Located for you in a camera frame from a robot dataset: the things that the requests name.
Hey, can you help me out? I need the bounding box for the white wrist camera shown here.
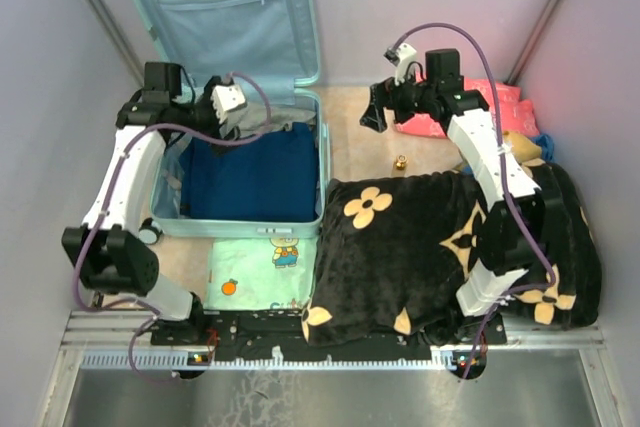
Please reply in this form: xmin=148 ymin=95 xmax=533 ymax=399
xmin=210 ymin=84 xmax=247 ymax=123
xmin=384 ymin=42 xmax=417 ymax=86

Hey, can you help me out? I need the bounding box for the black floral fleece blanket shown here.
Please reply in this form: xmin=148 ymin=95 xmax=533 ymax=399
xmin=305 ymin=163 xmax=602 ymax=333

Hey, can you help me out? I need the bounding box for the small gold bottle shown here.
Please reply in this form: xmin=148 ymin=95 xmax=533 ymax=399
xmin=393 ymin=155 xmax=408 ymax=172

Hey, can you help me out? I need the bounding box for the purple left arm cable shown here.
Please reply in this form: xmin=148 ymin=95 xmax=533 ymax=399
xmin=72 ymin=70 xmax=273 ymax=387

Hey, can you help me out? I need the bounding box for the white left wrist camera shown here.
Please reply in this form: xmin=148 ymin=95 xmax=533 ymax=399
xmin=210 ymin=84 xmax=247 ymax=123

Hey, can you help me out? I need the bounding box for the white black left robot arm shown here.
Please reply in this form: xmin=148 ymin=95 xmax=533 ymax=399
xmin=61 ymin=62 xmax=246 ymax=344

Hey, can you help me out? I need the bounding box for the pink printed garment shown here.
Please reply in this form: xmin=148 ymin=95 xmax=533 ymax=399
xmin=393 ymin=78 xmax=540 ymax=138

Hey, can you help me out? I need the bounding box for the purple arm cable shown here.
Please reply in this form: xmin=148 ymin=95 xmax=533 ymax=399
xmin=72 ymin=70 xmax=273 ymax=387
xmin=392 ymin=22 xmax=559 ymax=382

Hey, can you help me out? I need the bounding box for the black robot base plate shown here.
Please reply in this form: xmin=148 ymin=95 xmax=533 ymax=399
xmin=150 ymin=310 xmax=480 ymax=360

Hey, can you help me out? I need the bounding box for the light teal hardshell suitcase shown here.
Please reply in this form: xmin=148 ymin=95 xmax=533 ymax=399
xmin=133 ymin=0 xmax=331 ymax=238

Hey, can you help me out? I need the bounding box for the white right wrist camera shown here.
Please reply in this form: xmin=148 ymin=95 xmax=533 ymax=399
xmin=384 ymin=42 xmax=417 ymax=86

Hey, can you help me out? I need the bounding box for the grey cloth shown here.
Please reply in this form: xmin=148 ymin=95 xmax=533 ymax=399
xmin=220 ymin=102 xmax=317 ymax=140

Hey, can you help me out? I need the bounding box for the aluminium frame rail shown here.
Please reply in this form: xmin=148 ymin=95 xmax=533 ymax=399
xmin=38 ymin=308 xmax=630 ymax=426

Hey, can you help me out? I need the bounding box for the dark blue shirt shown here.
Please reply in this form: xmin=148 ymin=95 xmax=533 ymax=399
xmin=180 ymin=122 xmax=319 ymax=223

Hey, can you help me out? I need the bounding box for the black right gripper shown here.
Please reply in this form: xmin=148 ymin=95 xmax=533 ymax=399
xmin=359 ymin=66 xmax=435 ymax=133

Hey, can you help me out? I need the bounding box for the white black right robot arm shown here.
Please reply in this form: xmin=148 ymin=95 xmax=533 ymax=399
xmin=360 ymin=43 xmax=563 ymax=343

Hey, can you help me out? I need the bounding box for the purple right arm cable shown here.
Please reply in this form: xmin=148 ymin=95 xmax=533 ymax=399
xmin=392 ymin=22 xmax=559 ymax=382

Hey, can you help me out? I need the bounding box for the light green cartoon cloth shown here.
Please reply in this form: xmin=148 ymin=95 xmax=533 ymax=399
xmin=204 ymin=238 xmax=317 ymax=311

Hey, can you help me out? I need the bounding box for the yellow and blue garment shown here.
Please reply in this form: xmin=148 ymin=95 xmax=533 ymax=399
xmin=503 ymin=131 xmax=555 ymax=178

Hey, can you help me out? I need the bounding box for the white cable duct strip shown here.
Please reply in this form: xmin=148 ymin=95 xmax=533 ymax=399
xmin=79 ymin=347 xmax=469 ymax=372

